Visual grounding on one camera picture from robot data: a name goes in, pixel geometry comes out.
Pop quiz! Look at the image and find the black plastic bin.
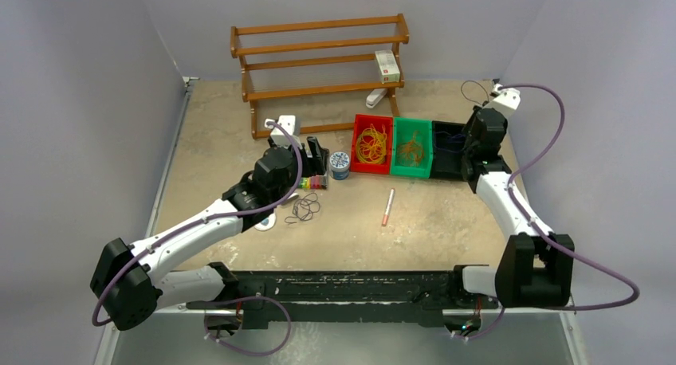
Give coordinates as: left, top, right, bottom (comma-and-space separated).
430, 120, 467, 182

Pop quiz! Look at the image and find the yellow cable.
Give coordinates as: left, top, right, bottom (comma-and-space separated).
356, 124, 389, 167

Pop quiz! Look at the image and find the red plastic bin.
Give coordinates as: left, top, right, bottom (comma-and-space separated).
351, 114, 394, 175

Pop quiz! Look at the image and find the green plastic bin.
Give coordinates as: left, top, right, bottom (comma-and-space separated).
390, 117, 434, 179

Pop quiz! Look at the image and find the orange cable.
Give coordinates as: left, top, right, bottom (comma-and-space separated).
397, 130, 426, 168

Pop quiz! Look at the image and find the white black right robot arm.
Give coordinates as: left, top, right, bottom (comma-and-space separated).
447, 107, 575, 308

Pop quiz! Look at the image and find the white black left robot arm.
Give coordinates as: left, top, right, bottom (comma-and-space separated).
89, 136, 312, 331

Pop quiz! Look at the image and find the round blue white tub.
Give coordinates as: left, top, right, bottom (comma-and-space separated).
328, 151, 351, 180

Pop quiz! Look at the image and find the pack of coloured markers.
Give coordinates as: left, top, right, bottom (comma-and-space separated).
297, 174, 329, 190

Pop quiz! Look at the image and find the blue white tape package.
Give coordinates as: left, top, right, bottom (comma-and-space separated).
254, 214, 277, 232

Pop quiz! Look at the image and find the white stapler under rack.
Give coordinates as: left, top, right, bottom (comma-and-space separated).
365, 88, 388, 109

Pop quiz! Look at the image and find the white orange-capped marker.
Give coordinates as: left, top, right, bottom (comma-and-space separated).
381, 188, 395, 226

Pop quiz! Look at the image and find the wooden three-tier rack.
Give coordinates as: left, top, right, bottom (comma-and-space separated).
229, 13, 410, 139

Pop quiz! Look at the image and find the white red small box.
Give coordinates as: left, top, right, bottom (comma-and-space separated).
374, 50, 401, 84

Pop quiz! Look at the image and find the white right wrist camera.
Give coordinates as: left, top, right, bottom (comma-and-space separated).
481, 84, 521, 120

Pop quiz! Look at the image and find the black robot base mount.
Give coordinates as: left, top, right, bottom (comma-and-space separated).
187, 270, 499, 330

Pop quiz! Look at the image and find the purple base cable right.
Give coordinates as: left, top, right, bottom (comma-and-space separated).
451, 299, 508, 343

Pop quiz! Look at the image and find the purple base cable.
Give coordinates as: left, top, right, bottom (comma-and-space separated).
451, 299, 508, 343
202, 293, 293, 358

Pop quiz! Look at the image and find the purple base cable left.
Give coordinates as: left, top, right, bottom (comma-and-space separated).
202, 293, 293, 358

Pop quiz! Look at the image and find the aluminium rail frame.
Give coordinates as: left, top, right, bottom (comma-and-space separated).
95, 306, 589, 364

